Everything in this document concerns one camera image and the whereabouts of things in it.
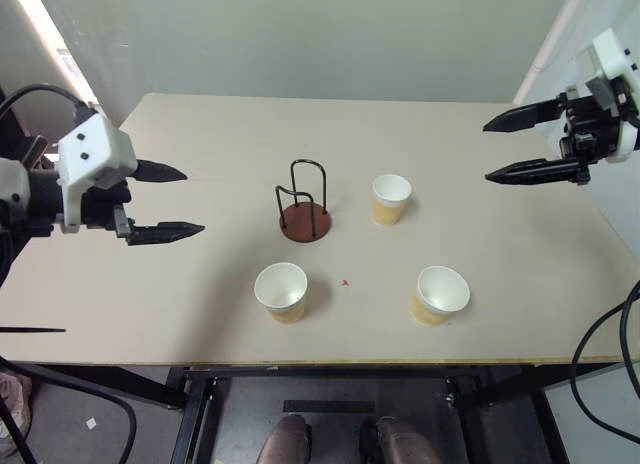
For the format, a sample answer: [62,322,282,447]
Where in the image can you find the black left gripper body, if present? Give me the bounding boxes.
[79,178,136,246]

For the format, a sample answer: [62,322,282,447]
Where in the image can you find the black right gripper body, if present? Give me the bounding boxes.
[557,77,640,186]

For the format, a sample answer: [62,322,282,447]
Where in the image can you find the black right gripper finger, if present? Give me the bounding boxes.
[482,97,570,134]
[483,157,580,186]

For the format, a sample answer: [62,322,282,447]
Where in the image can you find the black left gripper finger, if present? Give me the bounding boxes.
[134,158,189,183]
[127,222,207,247]

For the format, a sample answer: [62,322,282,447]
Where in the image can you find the tan paper cup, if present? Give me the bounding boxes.
[370,173,414,227]
[410,265,472,328]
[253,262,309,326]

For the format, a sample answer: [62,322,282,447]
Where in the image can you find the pink cloth object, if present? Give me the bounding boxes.
[0,372,33,441]

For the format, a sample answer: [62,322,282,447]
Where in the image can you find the black tape strip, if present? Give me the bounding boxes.
[282,399,377,415]

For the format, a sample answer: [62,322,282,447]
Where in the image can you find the dark rounded shape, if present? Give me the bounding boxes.
[256,414,315,464]
[359,415,442,464]

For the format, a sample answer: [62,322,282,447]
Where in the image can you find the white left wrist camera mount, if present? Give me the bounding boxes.
[55,114,139,235]

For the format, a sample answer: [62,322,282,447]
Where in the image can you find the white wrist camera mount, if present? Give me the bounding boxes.
[576,27,640,163]
[55,114,139,235]

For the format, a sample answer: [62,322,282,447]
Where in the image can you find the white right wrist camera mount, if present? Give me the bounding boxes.
[576,27,640,163]

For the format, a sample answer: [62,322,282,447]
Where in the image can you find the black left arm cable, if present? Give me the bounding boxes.
[0,82,97,121]

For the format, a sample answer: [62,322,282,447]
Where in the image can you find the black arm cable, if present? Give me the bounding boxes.
[0,82,97,121]
[571,278,640,441]

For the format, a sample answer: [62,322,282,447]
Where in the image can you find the wire cup holder brown base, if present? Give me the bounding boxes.
[273,158,334,246]

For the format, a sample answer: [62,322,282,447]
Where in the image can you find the black metal table frame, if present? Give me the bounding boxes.
[0,362,621,464]

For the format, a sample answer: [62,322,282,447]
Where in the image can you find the black floor cable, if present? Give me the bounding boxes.
[0,355,138,464]

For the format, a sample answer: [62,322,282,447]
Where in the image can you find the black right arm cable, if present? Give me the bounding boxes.
[571,278,640,441]

